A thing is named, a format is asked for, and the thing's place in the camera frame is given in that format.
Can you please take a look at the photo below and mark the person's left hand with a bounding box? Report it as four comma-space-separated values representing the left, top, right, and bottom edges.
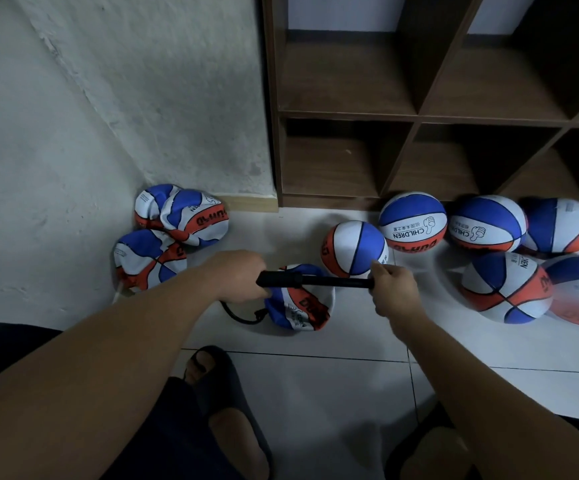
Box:
200, 249, 272, 308

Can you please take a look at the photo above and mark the person's right hand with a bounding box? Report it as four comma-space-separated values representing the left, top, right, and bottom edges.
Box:
368, 261, 431, 338

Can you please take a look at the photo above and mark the black hand pump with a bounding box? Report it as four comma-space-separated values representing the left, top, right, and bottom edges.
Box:
220, 269, 377, 327

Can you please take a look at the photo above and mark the brown wooden cubby shelf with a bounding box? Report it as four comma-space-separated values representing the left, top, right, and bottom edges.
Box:
260, 0, 579, 222

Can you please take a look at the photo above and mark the person's left forearm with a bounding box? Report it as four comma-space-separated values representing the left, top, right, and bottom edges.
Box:
0, 277, 229, 480

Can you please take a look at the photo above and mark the person's right forearm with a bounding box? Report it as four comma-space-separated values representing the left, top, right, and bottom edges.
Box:
394, 313, 579, 480

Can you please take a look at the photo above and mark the person's left foot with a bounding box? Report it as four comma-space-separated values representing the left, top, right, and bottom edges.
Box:
186, 351, 271, 480

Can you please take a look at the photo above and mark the black sandal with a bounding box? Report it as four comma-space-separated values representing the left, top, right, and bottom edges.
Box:
384, 399, 455, 480
182, 345, 277, 480

